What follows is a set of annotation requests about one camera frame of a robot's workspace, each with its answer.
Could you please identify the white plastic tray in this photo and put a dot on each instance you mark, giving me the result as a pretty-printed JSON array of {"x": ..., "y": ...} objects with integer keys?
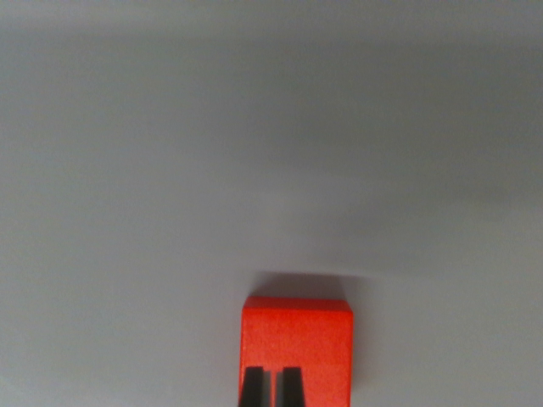
[{"x": 148, "y": 191}]

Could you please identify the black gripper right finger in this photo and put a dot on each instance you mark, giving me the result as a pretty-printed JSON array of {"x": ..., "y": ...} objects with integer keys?
[{"x": 292, "y": 388}]

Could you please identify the red cube block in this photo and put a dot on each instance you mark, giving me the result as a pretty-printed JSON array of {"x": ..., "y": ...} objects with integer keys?
[{"x": 305, "y": 335}]

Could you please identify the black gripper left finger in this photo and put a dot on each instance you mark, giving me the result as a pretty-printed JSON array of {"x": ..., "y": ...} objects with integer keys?
[{"x": 252, "y": 388}]

